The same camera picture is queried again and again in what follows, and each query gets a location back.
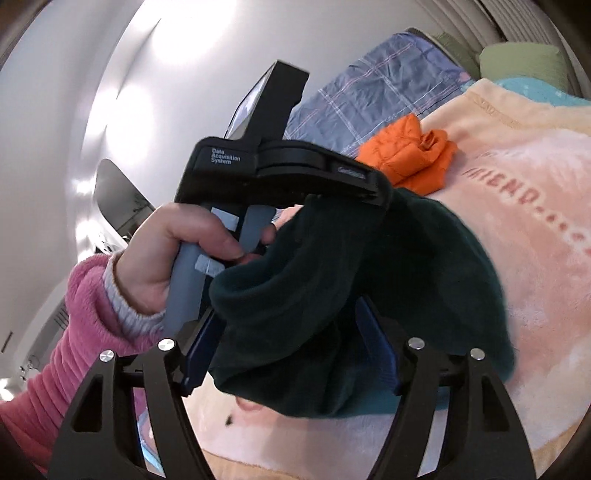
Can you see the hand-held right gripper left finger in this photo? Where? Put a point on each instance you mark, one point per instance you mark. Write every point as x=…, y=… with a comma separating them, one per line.
x=203, y=350

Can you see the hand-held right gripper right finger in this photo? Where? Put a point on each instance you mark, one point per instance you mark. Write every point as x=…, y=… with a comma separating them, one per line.
x=376, y=350

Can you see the dark green fleece garment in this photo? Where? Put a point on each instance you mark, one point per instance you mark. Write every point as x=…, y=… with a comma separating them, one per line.
x=346, y=277

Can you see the person's left forearm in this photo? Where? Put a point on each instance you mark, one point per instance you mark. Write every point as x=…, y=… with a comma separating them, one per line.
x=69, y=350

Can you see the person's left hand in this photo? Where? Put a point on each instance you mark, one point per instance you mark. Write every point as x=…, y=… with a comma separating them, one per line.
x=147, y=258

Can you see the blue plaid bedsheet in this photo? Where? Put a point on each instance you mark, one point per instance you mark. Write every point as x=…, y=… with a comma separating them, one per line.
x=369, y=87

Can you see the orange puffer jacket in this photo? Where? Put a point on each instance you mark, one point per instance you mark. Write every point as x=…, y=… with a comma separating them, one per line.
x=406, y=152

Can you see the peach printed blanket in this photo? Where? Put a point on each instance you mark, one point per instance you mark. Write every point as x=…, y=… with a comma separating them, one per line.
x=531, y=230

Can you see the green pillow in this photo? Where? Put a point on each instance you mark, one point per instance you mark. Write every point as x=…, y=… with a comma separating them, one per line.
x=455, y=50
x=526, y=64

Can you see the teal cloth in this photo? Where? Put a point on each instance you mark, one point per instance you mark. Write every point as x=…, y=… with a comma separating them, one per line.
x=554, y=92

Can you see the pale pleated curtain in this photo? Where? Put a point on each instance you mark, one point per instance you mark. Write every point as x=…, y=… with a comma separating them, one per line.
x=521, y=23

